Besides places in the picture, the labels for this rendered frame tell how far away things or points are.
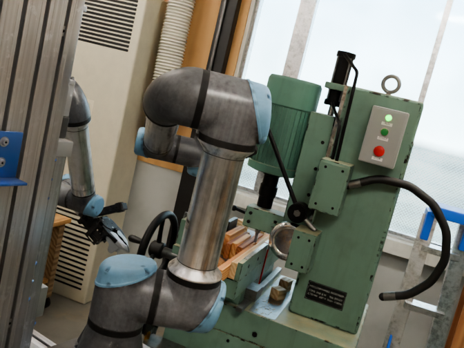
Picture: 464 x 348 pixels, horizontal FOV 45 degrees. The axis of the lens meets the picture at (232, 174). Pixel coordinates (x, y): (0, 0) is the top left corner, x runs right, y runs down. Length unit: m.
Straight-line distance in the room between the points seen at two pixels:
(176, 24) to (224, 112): 2.16
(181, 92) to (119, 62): 2.14
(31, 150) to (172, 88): 0.28
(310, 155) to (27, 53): 0.98
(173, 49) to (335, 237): 1.77
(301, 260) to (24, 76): 0.96
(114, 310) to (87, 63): 2.26
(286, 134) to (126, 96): 1.55
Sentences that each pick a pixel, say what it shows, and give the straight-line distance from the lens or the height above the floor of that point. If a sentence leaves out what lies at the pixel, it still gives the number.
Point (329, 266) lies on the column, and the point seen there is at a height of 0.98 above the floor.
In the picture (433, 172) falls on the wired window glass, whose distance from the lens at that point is 3.14.
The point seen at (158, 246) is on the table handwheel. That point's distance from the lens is 2.02.
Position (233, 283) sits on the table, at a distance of 1.66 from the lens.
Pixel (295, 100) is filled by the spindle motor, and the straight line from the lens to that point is 1.75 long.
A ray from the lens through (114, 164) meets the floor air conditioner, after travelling 3.21.
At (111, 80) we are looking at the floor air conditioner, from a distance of 3.19.
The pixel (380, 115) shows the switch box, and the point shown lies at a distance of 1.62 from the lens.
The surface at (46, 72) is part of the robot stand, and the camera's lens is 1.08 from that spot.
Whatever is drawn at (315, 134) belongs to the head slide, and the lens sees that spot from 1.75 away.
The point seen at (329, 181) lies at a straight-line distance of 1.62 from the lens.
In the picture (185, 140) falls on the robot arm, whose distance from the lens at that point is 1.44.
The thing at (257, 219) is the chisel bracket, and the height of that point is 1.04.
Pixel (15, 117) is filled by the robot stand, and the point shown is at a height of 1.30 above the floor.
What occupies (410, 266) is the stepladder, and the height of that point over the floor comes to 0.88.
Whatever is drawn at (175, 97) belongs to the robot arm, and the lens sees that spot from 1.05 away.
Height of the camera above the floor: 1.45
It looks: 9 degrees down
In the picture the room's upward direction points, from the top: 14 degrees clockwise
